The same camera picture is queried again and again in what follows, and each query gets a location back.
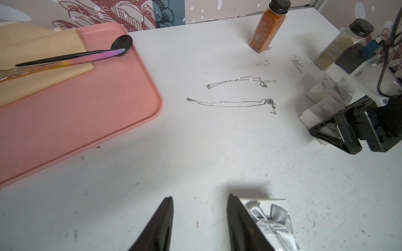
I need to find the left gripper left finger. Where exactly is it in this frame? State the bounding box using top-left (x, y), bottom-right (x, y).
top-left (129, 197), bottom-right (174, 251)

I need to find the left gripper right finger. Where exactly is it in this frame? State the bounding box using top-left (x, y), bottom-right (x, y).
top-left (227, 194), bottom-right (274, 251)

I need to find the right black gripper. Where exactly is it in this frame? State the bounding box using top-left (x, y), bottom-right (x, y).
top-left (309, 97), bottom-right (402, 155)

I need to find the thin silver necklace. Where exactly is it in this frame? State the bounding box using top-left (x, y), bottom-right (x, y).
top-left (206, 76), bottom-right (277, 91)
top-left (186, 97), bottom-right (277, 115)

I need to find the pale spice jar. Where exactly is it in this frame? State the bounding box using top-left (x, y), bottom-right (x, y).
top-left (314, 18), bottom-right (374, 71)

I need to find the orange spice jar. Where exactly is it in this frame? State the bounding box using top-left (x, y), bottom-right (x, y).
top-left (249, 0), bottom-right (291, 53)

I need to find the pink tray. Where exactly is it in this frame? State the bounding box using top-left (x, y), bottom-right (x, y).
top-left (0, 22), bottom-right (163, 189)

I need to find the iridescent black spoon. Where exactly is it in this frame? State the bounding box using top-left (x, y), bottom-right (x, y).
top-left (1, 35), bottom-right (133, 82)

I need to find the beige cloth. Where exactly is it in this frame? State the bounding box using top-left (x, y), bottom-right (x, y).
top-left (1, 22), bottom-right (94, 107)

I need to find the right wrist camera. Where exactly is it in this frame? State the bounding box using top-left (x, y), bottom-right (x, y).
top-left (325, 38), bottom-right (402, 107)

